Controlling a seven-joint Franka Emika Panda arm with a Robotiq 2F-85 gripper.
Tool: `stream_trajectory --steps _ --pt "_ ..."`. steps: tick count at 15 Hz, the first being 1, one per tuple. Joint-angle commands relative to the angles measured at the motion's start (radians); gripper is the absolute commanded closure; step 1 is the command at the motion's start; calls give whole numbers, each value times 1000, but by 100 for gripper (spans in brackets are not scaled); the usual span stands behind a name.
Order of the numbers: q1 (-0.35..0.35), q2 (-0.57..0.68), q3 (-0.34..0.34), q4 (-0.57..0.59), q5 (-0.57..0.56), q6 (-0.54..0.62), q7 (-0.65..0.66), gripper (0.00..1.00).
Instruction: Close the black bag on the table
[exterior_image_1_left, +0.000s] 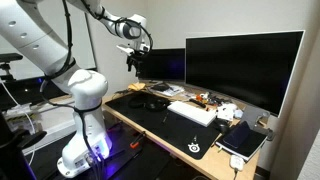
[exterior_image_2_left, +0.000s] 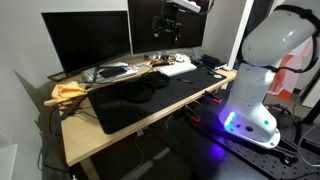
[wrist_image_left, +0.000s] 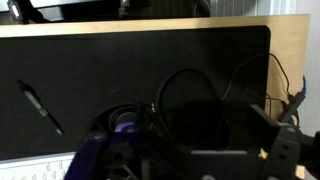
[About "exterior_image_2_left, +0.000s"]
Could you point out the black wallet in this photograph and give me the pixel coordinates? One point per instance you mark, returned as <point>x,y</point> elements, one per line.
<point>112,72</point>

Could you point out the black monitor silver frame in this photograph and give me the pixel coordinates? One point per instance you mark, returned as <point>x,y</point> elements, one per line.
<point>143,33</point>

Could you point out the grey monitor stand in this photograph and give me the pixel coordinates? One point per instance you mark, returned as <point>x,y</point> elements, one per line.
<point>197,52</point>

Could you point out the white keyboard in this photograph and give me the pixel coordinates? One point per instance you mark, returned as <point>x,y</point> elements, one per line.
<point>176,68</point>

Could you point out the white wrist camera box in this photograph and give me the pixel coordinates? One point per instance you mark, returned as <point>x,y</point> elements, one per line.
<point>188,5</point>

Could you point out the black headphones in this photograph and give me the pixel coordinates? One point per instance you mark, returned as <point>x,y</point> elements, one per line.
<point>136,91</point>

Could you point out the black tripod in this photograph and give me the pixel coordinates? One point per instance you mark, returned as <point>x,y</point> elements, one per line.
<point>311,116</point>

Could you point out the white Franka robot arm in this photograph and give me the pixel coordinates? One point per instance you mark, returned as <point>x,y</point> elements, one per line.
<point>260,100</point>

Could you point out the white power adapter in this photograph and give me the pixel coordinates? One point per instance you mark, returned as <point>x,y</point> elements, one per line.
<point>228,68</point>

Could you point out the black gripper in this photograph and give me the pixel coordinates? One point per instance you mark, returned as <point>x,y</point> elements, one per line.
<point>170,18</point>

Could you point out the orange electronic parts clutter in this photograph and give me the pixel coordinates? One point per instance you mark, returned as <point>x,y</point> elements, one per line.
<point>161,59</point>

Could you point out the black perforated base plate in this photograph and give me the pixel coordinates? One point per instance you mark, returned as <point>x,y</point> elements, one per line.
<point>240,160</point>

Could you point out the orange cloth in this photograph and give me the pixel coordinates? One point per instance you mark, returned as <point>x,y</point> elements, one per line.
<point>66,91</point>

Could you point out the black pen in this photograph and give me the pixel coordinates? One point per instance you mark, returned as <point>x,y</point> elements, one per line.
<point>183,80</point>

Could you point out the red and white poster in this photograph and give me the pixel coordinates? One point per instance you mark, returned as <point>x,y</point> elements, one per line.
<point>283,80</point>

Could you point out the black desk mat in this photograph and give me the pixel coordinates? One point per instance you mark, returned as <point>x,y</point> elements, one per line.
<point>133,115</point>

